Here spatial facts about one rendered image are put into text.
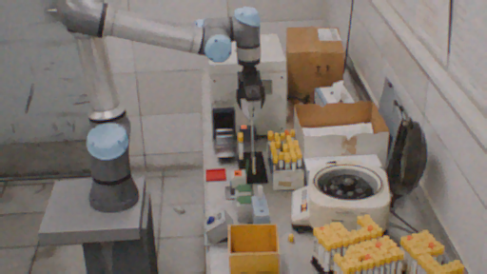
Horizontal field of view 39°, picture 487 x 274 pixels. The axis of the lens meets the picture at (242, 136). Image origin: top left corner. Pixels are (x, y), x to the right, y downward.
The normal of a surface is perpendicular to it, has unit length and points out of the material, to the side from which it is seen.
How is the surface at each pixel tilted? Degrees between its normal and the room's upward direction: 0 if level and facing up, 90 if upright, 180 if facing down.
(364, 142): 93
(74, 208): 1
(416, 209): 0
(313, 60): 87
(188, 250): 0
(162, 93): 90
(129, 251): 90
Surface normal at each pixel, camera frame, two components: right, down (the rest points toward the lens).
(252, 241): 0.01, 0.47
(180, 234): -0.03, -0.88
